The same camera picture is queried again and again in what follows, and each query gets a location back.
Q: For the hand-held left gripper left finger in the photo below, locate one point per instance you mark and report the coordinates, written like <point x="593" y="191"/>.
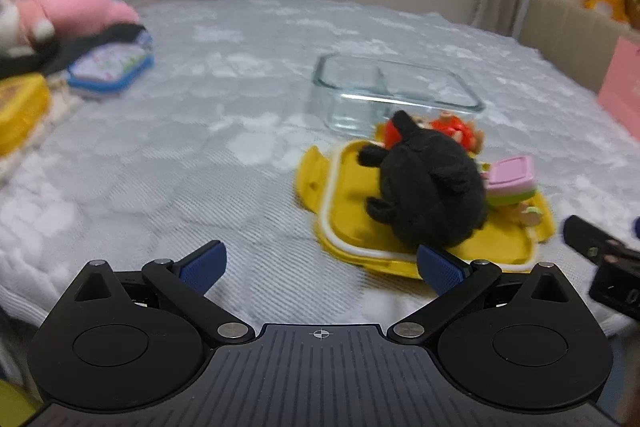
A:
<point x="202" y="264"/>

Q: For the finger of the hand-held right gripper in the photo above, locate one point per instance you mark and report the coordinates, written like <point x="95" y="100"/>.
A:
<point x="582" y="234"/>

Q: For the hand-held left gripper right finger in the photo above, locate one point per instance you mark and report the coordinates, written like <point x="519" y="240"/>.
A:
<point x="440" y="269"/>

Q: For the pink and green toy block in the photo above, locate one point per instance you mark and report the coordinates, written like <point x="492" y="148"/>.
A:
<point x="510" y="172"/>

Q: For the yellow container lid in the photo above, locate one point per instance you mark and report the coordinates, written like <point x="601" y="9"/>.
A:
<point x="350" y="217"/>

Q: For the red toy figure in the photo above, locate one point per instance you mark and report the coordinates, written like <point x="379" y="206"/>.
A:
<point x="452" y="129"/>

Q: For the clear glass food container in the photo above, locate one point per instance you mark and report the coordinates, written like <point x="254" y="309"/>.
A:
<point x="350" y="109"/>

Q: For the pink paper bag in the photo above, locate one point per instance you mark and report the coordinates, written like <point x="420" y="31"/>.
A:
<point x="622" y="82"/>

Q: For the cardboard box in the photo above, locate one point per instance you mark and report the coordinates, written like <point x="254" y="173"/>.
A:
<point x="565" y="27"/>

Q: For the blue-rimmed box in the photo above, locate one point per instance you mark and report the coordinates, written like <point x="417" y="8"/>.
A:
<point x="105" y="63"/>

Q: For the yellow object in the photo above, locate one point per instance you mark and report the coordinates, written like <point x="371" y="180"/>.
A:
<point x="12" y="407"/>

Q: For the yellow lidded container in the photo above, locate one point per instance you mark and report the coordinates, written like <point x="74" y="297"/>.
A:
<point x="20" y="112"/>

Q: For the dark cloth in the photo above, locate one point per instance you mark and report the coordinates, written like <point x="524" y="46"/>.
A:
<point x="85" y="44"/>

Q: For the pink plush toy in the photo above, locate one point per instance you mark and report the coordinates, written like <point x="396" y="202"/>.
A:
<point x="80" y="2"/>

